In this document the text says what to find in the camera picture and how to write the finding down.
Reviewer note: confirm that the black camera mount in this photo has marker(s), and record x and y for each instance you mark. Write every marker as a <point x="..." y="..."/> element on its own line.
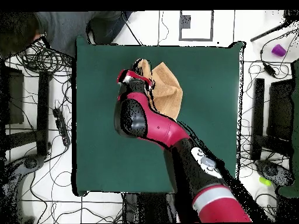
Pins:
<point x="272" y="171"/>
<point x="31" y="162"/>

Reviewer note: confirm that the black stand bar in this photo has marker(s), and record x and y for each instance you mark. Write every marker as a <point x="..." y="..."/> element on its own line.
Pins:
<point x="43" y="112"/>
<point x="258" y="112"/>

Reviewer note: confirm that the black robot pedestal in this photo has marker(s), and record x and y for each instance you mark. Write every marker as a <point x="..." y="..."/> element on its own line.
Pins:
<point x="149" y="207"/>

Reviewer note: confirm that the black power adapter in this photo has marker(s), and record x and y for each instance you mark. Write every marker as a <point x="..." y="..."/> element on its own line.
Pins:
<point x="269" y="69"/>

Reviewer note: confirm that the black power strip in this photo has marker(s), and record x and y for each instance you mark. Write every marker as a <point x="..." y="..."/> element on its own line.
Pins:
<point x="62" y="126"/>

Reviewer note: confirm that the black panel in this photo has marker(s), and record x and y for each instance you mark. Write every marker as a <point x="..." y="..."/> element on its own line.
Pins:
<point x="14" y="98"/>
<point x="280" y="109"/>

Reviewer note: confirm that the black square floor frame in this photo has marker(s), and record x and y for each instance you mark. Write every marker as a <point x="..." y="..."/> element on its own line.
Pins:
<point x="185" y="22"/>

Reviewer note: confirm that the orange terry towel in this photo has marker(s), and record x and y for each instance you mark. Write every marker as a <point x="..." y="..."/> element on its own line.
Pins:
<point x="168" y="93"/>

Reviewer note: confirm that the purple cup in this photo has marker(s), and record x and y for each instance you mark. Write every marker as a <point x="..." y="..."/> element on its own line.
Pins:
<point x="278" y="50"/>

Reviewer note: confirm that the dark green table cloth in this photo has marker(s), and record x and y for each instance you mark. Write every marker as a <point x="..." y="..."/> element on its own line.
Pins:
<point x="105" y="151"/>

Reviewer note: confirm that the person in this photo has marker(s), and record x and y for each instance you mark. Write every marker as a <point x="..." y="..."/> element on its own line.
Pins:
<point x="60" y="25"/>

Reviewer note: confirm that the lime green object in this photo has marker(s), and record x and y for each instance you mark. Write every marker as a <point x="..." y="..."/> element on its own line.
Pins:
<point x="265" y="181"/>

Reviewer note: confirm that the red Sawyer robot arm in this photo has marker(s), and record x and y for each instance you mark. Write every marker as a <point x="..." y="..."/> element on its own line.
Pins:
<point x="161" y="126"/>

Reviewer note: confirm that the black rod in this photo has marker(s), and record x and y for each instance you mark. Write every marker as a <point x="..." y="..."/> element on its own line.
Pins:
<point x="268" y="31"/>

